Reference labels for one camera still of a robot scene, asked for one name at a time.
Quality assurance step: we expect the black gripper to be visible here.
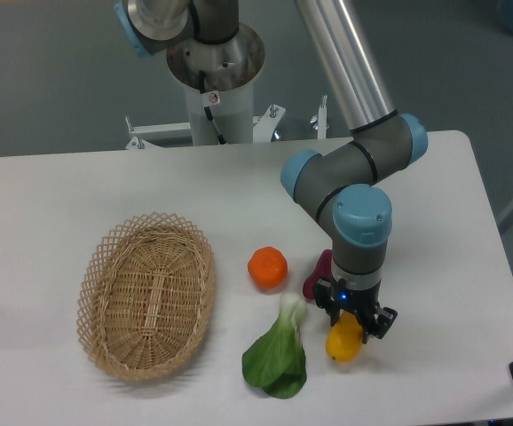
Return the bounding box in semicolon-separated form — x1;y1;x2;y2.
312;278;398;344

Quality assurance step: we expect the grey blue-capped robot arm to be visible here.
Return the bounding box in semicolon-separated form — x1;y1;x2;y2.
114;1;429;338

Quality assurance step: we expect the purple sweet potato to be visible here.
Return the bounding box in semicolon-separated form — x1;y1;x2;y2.
302;249;332;300

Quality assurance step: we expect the orange tangerine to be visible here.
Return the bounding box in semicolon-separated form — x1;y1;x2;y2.
247;246;288;291

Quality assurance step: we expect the green bok choy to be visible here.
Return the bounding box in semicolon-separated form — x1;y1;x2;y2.
241;292;307;399

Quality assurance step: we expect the woven wicker basket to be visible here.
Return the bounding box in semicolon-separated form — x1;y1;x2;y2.
76;212;216;381

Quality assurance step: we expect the black cable on pedestal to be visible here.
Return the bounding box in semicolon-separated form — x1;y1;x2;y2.
198;70;228;146

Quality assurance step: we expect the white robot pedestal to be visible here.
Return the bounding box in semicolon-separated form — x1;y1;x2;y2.
124;21;331;150

